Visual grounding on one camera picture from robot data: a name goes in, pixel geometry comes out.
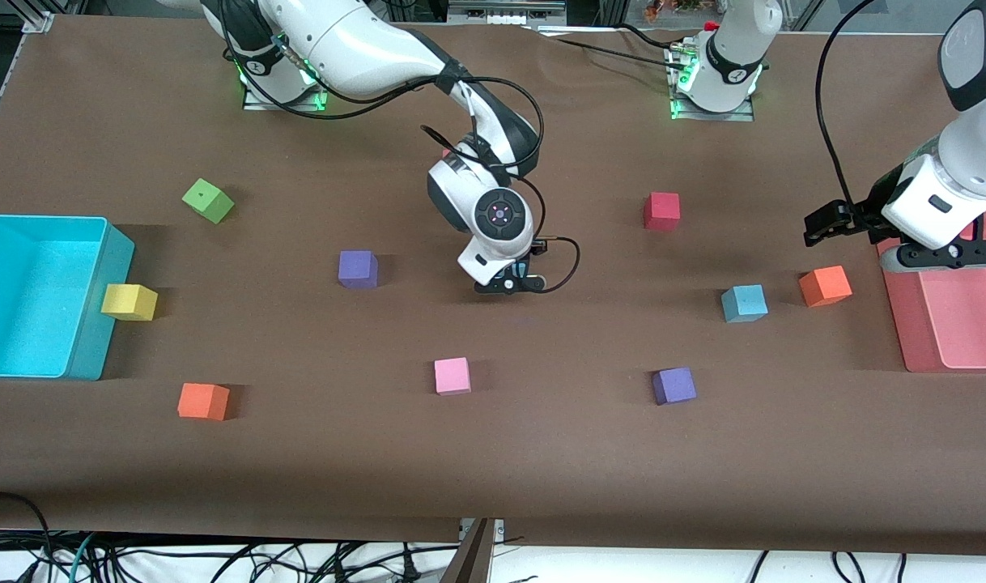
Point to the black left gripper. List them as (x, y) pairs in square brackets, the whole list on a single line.
[(864, 214)]

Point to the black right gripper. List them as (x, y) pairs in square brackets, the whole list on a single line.
[(527, 261)]

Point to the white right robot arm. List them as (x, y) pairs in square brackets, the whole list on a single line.
[(355, 40)]

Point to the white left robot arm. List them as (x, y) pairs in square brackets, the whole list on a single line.
[(736, 48)]

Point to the orange foam block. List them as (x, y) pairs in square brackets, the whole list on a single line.
[(825, 286), (203, 401)]

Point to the pink foam block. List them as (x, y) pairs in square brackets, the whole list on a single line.
[(452, 376)]

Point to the purple foam block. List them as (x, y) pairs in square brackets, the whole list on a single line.
[(357, 269), (673, 385)]

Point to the pink plastic bin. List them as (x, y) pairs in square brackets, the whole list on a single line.
[(954, 324)]

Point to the grey power strip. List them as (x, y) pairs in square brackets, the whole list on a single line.
[(501, 12)]

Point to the green foam block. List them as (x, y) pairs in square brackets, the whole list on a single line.
[(208, 200)]

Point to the yellow foam block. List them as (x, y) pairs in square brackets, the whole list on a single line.
[(129, 301)]

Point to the cyan plastic bin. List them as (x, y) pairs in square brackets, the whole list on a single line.
[(23, 308)]

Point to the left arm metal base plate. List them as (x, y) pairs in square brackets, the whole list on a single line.
[(740, 117)]

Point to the metal table bracket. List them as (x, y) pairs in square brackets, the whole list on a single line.
[(473, 563)]

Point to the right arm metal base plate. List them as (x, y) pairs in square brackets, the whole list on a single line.
[(254, 105)]

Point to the aluminium frame post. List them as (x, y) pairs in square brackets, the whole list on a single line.
[(38, 18)]

